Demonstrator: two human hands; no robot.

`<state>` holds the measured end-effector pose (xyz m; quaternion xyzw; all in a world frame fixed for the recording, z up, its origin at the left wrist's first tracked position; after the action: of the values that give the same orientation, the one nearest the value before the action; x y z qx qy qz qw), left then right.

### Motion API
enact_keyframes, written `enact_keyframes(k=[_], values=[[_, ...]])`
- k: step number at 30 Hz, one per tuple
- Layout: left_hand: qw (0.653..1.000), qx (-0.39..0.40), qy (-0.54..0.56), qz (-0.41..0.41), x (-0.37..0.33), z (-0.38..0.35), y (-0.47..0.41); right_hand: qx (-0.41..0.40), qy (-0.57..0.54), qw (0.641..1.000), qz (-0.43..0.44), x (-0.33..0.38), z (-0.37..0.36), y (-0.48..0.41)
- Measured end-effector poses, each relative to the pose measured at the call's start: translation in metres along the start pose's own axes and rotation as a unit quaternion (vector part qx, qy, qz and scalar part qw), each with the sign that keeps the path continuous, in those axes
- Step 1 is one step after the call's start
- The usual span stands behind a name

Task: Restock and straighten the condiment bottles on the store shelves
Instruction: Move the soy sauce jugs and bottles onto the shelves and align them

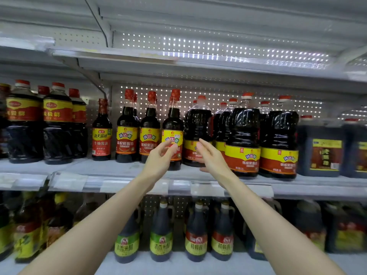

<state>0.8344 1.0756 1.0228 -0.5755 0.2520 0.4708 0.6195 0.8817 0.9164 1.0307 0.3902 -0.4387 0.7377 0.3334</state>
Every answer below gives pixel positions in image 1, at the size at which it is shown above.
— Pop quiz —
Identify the person's right hand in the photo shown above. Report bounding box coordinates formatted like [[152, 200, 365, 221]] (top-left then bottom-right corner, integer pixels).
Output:
[[196, 138, 233, 181]]

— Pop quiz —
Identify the person's left hand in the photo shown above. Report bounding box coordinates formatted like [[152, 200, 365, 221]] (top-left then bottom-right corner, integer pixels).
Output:
[[142, 139, 180, 181]]

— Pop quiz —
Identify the rice vinegar jug green label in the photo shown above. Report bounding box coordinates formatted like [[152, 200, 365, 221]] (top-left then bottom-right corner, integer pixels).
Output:
[[149, 197, 174, 263]]

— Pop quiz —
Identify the white metal store shelving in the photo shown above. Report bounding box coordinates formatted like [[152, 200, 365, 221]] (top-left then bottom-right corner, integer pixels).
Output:
[[0, 0, 367, 275]]

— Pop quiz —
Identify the square soy sauce jug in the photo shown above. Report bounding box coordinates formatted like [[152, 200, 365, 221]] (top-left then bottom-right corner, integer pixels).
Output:
[[321, 202, 367, 254]]

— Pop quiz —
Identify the blue-label oyster sauce bottle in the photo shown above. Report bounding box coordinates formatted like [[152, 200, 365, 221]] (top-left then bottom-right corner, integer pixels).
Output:
[[0, 83, 11, 159]]

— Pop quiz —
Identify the person's right forearm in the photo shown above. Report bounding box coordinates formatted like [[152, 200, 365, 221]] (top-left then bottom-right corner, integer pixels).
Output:
[[221, 171, 345, 275]]

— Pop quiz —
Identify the person's left forearm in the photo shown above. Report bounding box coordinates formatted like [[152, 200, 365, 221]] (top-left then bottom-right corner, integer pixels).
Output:
[[20, 173, 157, 275]]

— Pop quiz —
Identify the row of dark red-capped bottles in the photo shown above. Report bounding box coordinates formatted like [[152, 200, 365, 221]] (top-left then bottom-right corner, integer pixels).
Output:
[[91, 94, 239, 168]]

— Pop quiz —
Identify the large amber cooking wine jug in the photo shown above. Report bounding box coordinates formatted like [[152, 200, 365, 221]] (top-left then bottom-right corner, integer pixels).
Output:
[[73, 194, 102, 228]]

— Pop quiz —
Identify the red label dark sauce bottle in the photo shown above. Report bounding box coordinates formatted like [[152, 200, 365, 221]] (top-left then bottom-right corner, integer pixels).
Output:
[[69, 88, 89, 159], [37, 85, 51, 100]]

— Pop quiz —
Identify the dark bottle orange label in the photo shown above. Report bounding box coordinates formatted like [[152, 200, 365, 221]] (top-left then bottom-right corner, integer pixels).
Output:
[[46, 193, 75, 248]]

